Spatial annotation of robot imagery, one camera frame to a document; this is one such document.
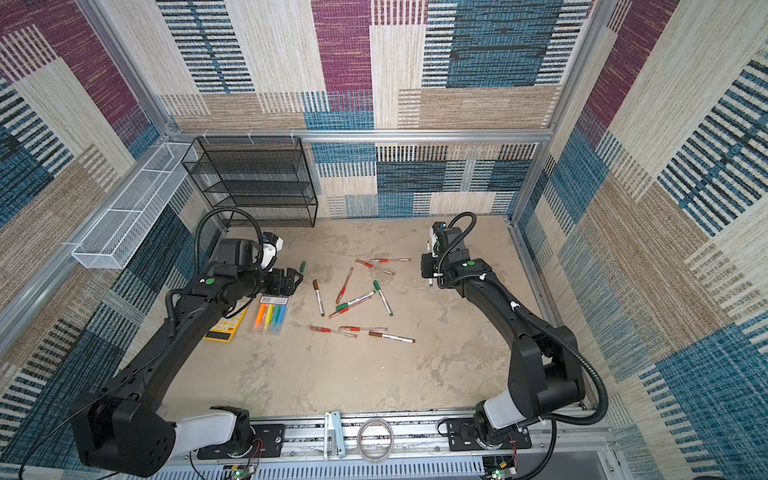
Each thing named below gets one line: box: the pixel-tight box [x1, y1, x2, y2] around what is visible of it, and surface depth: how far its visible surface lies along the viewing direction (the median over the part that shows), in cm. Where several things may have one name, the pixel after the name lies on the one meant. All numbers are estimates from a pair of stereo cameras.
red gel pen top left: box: [355, 259, 396, 276], surface depth 109 cm
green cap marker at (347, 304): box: [336, 290, 377, 311], surface depth 98 cm
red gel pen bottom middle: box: [338, 326, 388, 331], surface depth 93 cm
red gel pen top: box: [369, 258, 412, 263], surface depth 111 cm
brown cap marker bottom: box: [368, 331, 416, 343], surface depth 91 cm
